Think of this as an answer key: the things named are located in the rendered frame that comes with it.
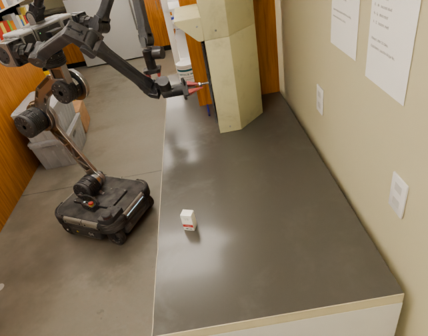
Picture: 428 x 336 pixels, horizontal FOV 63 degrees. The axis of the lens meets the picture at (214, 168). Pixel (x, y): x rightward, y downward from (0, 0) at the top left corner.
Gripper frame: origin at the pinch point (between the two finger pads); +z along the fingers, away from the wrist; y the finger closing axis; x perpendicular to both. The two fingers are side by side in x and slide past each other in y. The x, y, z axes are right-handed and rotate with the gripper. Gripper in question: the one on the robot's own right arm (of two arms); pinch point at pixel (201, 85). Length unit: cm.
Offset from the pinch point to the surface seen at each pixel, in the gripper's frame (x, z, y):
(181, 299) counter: -77, -15, -74
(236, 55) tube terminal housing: -13.8, 18.8, 8.5
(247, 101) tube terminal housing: 1.6, 21.5, -11.3
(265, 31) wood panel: 16.9, 39.1, 25.5
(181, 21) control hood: -25.9, -2.6, 23.4
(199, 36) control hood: -22.0, 3.8, 17.2
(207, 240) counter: -58, -6, -62
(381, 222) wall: -70, 50, -63
